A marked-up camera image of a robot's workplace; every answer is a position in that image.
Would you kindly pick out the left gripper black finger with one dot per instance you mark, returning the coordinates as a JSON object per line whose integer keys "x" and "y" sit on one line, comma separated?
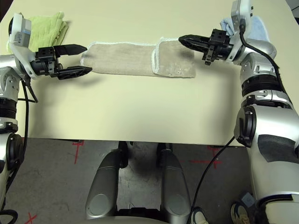
{"x": 72, "y": 49}
{"x": 74, "y": 72}

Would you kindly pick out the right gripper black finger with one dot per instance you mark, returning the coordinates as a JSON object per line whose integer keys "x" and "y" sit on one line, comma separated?
{"x": 196, "y": 39}
{"x": 198, "y": 46}

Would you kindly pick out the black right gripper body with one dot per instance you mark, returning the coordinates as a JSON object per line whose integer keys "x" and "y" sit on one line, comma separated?
{"x": 220, "y": 47}

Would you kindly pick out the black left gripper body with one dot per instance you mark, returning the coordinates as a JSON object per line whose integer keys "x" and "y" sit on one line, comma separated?
{"x": 44, "y": 65}

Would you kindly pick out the beige towel with white trim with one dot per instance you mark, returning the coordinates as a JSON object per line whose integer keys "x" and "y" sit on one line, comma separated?
{"x": 116, "y": 60}

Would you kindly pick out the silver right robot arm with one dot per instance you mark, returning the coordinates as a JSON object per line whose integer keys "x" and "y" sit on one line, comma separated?
{"x": 268, "y": 130}

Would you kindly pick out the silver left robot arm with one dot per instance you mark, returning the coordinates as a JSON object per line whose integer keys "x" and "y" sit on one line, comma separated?
{"x": 9, "y": 67}

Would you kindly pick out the folded green towel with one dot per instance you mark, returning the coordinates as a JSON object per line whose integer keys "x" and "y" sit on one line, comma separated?
{"x": 44, "y": 28}

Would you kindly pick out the folded light blue towel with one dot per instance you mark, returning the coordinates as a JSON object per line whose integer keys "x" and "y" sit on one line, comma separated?
{"x": 258, "y": 28}

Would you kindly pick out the small blue box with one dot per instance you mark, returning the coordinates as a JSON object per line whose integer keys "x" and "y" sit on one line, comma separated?
{"x": 248, "y": 199}

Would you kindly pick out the grey robot waist housing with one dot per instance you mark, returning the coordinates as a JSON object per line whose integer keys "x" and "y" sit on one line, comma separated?
{"x": 130, "y": 221}

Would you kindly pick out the yellowish grey sneaker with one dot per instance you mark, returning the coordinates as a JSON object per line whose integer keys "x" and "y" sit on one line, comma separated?
{"x": 240, "y": 213}

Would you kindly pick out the white grey sneaker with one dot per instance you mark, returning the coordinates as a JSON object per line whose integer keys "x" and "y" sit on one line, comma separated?
{"x": 198, "y": 215}

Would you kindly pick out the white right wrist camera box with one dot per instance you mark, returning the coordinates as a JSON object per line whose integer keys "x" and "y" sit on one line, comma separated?
{"x": 245, "y": 14}

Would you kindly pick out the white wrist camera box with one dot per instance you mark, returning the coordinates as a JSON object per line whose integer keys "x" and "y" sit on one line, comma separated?
{"x": 245, "y": 14}
{"x": 19, "y": 30}

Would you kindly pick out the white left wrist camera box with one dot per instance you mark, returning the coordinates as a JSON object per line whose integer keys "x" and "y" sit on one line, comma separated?
{"x": 19, "y": 30}

